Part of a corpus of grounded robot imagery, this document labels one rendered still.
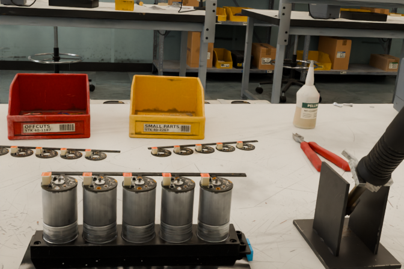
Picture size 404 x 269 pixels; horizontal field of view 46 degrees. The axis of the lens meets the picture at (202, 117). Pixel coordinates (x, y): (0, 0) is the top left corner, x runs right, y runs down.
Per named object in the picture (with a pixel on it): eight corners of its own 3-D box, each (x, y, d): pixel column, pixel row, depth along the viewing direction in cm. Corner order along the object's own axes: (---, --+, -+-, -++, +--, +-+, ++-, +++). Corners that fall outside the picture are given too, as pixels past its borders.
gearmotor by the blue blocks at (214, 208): (230, 252, 35) (235, 189, 34) (197, 252, 35) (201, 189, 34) (225, 235, 38) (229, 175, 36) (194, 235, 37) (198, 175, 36)
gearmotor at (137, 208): (154, 253, 35) (157, 189, 33) (120, 253, 34) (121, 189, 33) (154, 235, 37) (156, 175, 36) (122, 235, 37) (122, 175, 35)
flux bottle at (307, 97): (309, 130, 70) (318, 63, 67) (288, 125, 71) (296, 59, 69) (318, 125, 72) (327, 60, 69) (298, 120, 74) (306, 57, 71)
